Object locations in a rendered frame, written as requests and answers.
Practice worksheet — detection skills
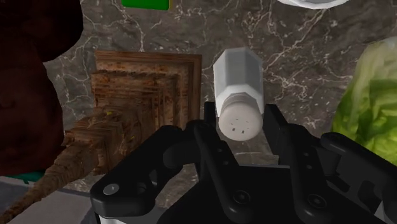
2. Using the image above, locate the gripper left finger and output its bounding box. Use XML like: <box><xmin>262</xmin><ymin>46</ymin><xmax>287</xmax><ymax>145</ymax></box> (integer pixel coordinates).
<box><xmin>90</xmin><ymin>101</ymin><xmax>249</xmax><ymax>224</ymax></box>

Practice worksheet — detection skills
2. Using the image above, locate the green lettuce head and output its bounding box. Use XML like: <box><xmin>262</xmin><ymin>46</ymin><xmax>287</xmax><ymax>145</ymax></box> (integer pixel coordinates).
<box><xmin>330</xmin><ymin>38</ymin><xmax>397</xmax><ymax>157</ymax></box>

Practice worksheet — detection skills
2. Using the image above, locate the brown wooden stepped block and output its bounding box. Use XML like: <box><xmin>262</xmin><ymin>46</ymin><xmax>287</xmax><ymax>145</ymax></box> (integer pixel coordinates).
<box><xmin>0</xmin><ymin>50</ymin><xmax>203</xmax><ymax>223</ymax></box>

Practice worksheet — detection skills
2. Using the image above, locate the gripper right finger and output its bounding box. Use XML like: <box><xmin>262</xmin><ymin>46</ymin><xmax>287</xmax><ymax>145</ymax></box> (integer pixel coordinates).
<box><xmin>263</xmin><ymin>104</ymin><xmax>397</xmax><ymax>224</ymax></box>

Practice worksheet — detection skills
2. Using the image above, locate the dark red robot stand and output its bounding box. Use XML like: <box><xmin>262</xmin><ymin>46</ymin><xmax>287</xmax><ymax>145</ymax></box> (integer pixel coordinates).
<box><xmin>0</xmin><ymin>0</ymin><xmax>85</xmax><ymax>176</ymax></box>

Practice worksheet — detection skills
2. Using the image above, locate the green box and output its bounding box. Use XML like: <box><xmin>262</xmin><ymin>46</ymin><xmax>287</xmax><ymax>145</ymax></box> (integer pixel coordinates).
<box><xmin>120</xmin><ymin>0</ymin><xmax>171</xmax><ymax>11</ymax></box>

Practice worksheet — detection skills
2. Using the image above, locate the white salt shaker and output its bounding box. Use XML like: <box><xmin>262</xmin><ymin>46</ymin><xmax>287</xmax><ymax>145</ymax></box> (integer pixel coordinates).
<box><xmin>212</xmin><ymin>46</ymin><xmax>265</xmax><ymax>142</ymax></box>

